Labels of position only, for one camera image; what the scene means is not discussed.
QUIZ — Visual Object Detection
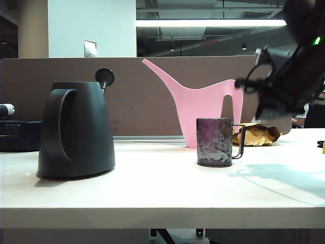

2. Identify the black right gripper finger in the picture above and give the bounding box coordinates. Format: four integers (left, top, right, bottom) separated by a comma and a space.
235, 78, 266, 89
255, 101, 290, 121

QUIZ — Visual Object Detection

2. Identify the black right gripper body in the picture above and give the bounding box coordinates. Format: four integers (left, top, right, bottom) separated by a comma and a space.
260, 73, 307, 114

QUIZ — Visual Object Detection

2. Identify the textured glass cup with handle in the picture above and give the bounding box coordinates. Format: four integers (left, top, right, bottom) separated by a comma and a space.
196, 117, 246, 168

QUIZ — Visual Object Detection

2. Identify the black electric kettle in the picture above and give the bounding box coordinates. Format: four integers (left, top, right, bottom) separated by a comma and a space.
36, 68, 116, 179

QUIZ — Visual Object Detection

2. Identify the yellow chip bag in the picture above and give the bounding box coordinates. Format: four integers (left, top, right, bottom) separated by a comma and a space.
232, 123, 282, 147

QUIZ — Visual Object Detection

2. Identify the person in white shirt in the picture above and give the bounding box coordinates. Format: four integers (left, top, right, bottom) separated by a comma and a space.
291, 103, 310, 128

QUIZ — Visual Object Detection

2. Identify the black office chair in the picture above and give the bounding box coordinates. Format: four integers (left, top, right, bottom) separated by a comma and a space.
304, 103, 325, 129

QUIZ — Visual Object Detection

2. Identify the pink plastic watering can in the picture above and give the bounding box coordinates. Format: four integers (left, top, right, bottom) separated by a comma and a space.
142, 58, 244, 149

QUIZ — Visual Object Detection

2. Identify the long ceiling light strip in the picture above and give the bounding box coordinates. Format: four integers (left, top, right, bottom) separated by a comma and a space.
136, 19, 287, 27

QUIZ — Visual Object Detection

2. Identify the brown desk divider panel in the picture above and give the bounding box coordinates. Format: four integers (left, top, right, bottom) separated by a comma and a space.
0, 55, 293, 137

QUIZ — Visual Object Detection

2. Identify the black table leg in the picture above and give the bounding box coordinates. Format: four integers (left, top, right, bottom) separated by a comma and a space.
149, 228, 176, 244

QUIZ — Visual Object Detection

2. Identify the dark blue box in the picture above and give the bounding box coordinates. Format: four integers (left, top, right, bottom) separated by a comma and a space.
0, 119, 43, 153

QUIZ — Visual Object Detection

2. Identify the white cylindrical object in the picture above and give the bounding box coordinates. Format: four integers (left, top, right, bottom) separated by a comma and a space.
0, 103, 15, 119

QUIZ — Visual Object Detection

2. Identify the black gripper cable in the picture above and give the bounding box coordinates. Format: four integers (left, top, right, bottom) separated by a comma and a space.
243, 62, 264, 93

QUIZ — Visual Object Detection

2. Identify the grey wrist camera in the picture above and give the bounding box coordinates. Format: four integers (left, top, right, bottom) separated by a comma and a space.
254, 47, 291, 67

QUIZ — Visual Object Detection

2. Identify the silver desk rail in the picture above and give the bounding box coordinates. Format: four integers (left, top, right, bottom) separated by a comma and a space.
113, 136, 188, 147

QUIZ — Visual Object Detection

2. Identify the silver wall switch plate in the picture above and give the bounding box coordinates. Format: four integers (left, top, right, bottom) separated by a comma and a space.
83, 40, 98, 58

